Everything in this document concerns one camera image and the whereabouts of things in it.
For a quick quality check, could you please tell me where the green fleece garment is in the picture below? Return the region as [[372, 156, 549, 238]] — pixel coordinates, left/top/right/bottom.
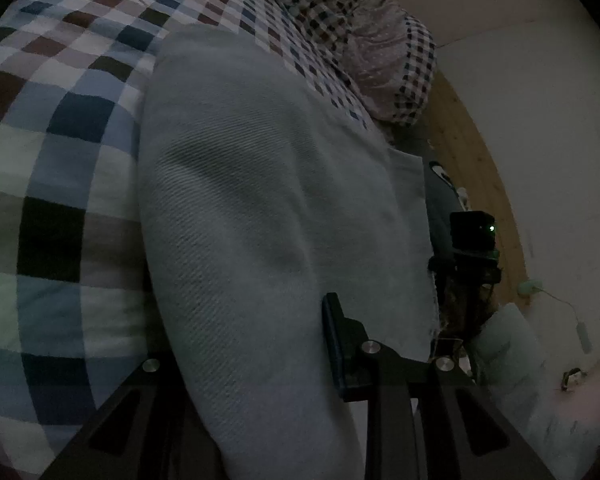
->
[[137, 25, 437, 479]]

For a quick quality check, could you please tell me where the teal cartoon pillow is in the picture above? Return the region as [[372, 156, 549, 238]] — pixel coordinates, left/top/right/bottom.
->
[[402, 132, 462, 256]]

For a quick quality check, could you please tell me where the wooden headboard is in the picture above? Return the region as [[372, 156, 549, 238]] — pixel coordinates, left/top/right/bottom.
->
[[422, 72, 530, 311]]

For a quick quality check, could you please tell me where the white pillow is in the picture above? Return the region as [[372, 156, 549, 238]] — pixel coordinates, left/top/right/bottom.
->
[[474, 304, 600, 479]]

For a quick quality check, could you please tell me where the checkered bed sheet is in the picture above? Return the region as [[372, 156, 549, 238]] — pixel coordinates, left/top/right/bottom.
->
[[0, 0, 370, 479]]

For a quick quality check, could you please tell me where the checkered crumpled quilt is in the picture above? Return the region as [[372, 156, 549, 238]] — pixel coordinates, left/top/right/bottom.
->
[[274, 0, 437, 126]]

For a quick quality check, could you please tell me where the white wall plug charger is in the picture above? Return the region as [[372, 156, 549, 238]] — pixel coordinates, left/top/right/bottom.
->
[[517, 280, 593, 354]]

